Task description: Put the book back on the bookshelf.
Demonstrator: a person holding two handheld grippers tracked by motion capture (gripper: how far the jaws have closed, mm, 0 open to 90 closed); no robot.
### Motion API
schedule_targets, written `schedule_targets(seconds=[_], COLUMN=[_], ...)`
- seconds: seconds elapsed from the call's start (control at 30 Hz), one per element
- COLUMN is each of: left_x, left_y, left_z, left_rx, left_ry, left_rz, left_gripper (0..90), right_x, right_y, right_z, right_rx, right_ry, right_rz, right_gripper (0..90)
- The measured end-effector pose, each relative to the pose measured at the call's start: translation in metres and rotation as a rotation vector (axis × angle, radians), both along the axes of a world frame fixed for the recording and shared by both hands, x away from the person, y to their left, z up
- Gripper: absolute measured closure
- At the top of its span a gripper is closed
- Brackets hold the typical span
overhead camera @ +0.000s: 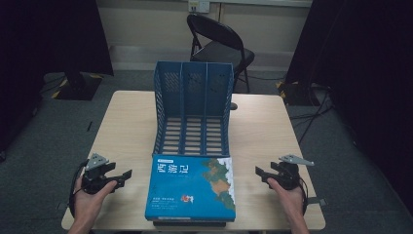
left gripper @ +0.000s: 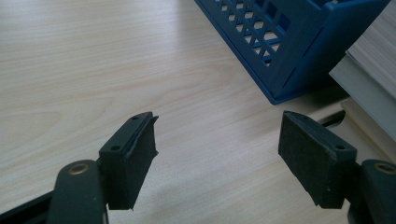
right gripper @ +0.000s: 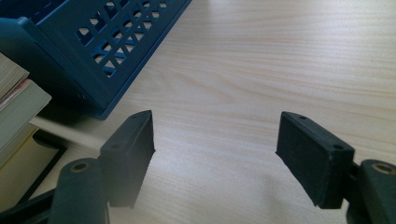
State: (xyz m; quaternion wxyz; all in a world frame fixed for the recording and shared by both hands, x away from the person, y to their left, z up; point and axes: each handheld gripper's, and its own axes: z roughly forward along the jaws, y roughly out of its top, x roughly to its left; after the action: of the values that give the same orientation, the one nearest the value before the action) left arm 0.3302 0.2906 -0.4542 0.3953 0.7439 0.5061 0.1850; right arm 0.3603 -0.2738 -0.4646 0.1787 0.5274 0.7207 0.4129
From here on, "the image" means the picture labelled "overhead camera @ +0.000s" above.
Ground person's right hand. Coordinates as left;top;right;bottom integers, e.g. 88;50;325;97
266;177;306;222

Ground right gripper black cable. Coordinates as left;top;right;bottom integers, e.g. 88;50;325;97
296;175;310;215

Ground black curtain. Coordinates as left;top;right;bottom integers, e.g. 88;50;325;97
0;0;115;154
285;0;413;206

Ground white wall socket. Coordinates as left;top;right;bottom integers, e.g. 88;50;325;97
188;0;210;14

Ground blue plastic file rack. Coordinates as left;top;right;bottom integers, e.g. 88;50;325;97
152;60;235;158

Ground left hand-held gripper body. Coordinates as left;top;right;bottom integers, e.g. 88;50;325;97
81;153;113;195

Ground blue book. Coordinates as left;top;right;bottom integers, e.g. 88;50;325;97
144;153;237;222

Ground black stand base yellow stripes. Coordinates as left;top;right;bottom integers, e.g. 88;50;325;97
276;81;320;106
52;71;105;101

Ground black book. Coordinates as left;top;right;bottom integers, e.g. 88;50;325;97
152;219;227;228

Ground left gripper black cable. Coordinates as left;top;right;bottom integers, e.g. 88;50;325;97
68;159;91;218

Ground person's left hand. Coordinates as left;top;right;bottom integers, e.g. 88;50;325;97
73;176;118;225

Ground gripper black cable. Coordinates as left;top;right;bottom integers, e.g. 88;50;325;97
296;175;310;215
68;159;91;218

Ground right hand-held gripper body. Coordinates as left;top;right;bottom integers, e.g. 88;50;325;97
271;154;316;191

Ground black floor cables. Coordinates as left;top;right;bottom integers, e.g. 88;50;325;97
288;87;334;145

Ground black folding chair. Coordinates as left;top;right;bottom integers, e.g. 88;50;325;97
186;13;256;111

